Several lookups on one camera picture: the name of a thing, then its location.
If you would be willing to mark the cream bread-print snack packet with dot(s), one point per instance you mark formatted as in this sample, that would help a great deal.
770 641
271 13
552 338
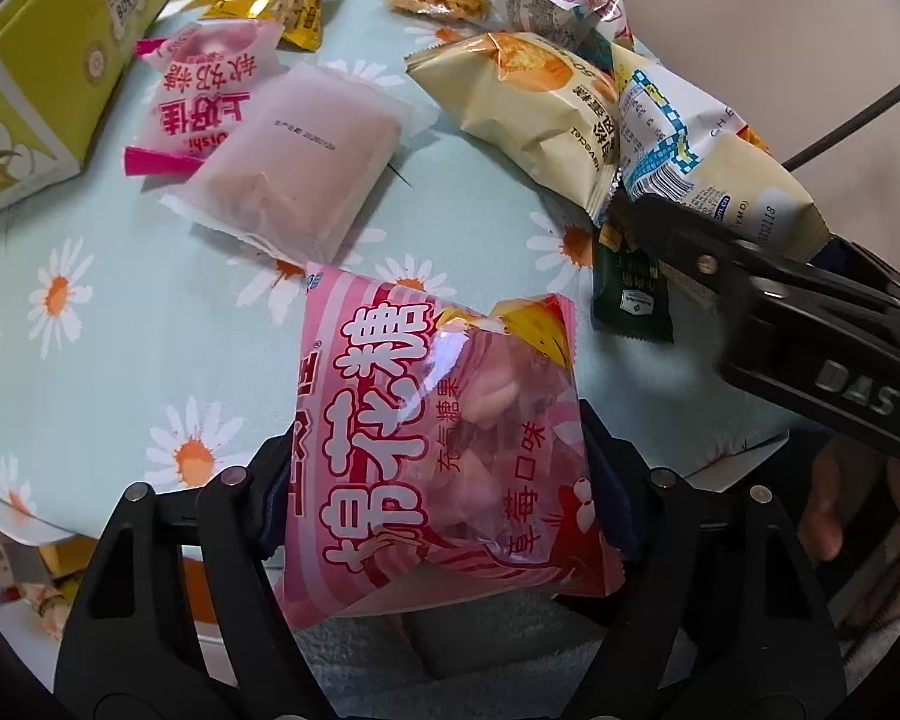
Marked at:
517 112

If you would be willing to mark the dark green snack packet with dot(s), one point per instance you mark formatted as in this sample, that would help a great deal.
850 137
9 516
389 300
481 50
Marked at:
630 300

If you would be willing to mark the yellow-green cardboard box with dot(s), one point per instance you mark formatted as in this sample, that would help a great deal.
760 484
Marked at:
45 52

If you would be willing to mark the white blue red snack packet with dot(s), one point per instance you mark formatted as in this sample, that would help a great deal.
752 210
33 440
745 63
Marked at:
547 7

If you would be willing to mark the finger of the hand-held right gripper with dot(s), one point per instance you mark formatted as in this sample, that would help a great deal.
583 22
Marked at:
866 266
701 262

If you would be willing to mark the frosted pale pink packet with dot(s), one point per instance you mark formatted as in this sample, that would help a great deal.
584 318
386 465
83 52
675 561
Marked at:
300 150

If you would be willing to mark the pink candy packet magenta ends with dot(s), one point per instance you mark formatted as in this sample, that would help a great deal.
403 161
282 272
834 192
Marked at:
202 90

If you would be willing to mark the light blue daisy tablecloth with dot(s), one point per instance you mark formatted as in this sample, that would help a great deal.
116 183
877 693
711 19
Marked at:
120 360

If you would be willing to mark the pink marshmallow bag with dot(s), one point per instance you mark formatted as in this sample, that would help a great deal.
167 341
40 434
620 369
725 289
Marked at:
420 427

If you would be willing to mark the white blue-checked snack packet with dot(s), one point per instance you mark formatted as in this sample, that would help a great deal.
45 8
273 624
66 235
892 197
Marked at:
690 142

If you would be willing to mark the person's right hand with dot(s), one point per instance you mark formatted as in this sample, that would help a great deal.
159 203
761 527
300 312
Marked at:
825 502

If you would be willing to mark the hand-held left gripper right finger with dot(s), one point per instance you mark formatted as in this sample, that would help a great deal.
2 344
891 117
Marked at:
615 495

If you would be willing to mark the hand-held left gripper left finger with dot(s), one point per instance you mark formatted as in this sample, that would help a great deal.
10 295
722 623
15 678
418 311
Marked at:
270 510

